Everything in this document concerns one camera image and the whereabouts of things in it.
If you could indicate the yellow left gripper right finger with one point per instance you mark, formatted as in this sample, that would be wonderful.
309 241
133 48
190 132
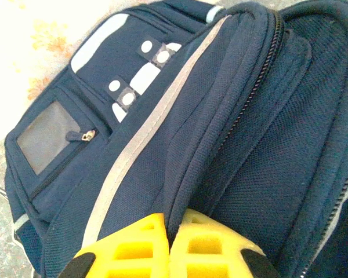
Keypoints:
214 252

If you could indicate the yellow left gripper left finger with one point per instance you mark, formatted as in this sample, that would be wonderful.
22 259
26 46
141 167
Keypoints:
133 255

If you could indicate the navy blue backpack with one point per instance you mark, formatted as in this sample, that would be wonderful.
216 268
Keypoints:
220 130

